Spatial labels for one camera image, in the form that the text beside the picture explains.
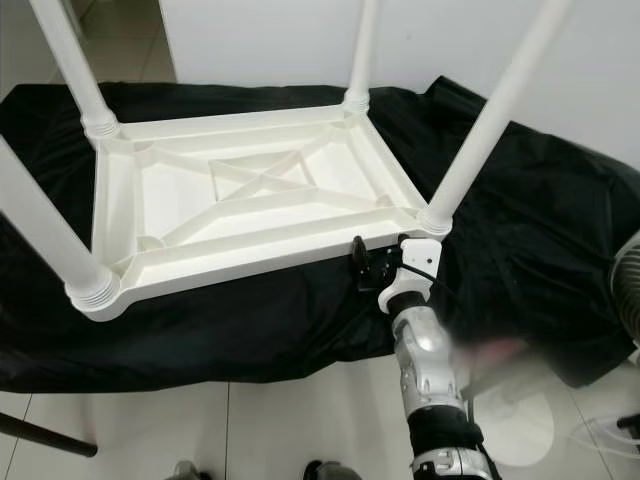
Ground white plastic table top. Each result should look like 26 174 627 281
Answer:
65 100 453 323

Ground white plastic table leg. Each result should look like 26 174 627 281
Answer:
0 135 123 309
28 0 121 141
418 0 576 236
342 0 381 113

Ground black cloth table cover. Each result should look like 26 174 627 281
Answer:
0 75 640 393

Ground grey robot right foot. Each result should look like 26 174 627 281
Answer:
303 460 353 480

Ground grey robot foot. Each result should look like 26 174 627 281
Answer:
172 461 206 480
303 460 353 480

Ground grey robot left foot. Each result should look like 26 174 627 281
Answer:
172 461 206 480

